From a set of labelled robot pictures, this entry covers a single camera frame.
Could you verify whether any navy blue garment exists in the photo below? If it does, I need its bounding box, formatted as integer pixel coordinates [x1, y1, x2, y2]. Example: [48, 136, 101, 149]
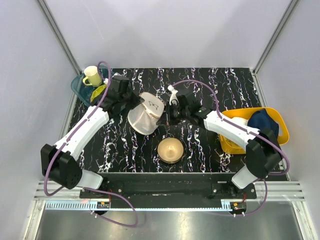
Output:
[247, 109, 280, 138]

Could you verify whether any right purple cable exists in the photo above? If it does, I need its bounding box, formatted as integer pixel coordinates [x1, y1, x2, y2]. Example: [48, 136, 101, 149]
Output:
[172, 79, 291, 217]

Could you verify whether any teal plastic bin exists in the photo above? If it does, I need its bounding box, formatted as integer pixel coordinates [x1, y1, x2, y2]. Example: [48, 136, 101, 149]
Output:
[71, 66, 109, 107]

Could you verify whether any yellow plastic basket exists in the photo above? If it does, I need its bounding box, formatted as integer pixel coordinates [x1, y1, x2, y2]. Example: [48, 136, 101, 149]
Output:
[222, 107, 290, 146]

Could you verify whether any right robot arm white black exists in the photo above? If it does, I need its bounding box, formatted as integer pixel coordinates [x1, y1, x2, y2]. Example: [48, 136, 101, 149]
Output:
[165, 92, 288, 199]

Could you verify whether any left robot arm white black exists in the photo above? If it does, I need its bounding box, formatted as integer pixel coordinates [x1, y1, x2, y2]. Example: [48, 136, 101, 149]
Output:
[40, 74, 143, 198]

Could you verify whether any white cloth in basket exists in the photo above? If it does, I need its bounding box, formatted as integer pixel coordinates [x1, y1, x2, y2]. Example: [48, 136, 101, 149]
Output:
[231, 117, 249, 126]

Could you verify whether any yellow-green plate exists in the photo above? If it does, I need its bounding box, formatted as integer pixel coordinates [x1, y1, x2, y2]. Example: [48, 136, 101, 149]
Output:
[90, 84, 107, 103]

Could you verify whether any black marble pattern mat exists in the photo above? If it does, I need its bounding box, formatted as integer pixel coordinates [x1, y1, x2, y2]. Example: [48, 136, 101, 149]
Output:
[77, 67, 261, 173]

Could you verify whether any pale yellow mug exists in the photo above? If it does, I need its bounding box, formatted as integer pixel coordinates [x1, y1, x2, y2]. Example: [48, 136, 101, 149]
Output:
[82, 66, 102, 87]

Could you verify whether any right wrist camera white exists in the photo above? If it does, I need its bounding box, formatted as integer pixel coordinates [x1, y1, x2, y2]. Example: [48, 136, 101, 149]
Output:
[167, 85, 179, 106]

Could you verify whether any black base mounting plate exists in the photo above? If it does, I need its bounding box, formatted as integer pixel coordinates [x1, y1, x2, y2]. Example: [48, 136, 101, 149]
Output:
[69, 172, 258, 203]

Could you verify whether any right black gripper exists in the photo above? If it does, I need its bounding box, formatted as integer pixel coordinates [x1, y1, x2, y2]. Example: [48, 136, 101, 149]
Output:
[157, 102, 190, 127]

